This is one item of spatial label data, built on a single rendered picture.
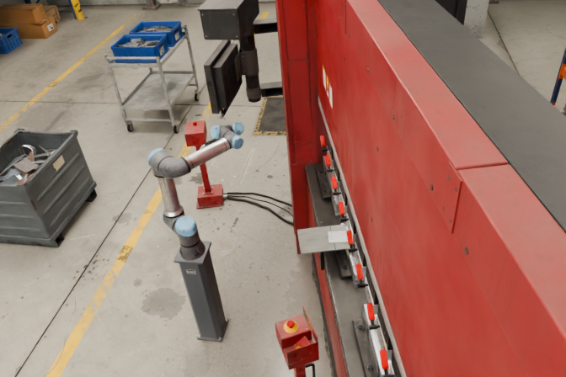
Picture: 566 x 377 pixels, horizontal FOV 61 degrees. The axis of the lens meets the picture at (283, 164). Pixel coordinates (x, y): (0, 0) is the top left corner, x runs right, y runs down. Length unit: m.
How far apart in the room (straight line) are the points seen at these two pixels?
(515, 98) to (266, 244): 3.08
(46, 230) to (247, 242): 1.65
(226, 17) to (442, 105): 2.07
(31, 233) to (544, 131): 4.06
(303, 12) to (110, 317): 2.51
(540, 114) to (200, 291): 2.40
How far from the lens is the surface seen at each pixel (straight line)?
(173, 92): 5.81
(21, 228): 4.55
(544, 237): 0.82
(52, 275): 4.36
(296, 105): 3.08
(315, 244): 2.57
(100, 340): 3.76
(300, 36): 2.89
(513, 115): 1.11
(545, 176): 0.94
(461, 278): 1.03
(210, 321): 3.32
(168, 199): 2.81
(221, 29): 3.04
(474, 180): 0.90
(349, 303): 2.48
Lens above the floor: 2.83
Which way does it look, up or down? 36 degrees down
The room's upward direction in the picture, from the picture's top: 5 degrees counter-clockwise
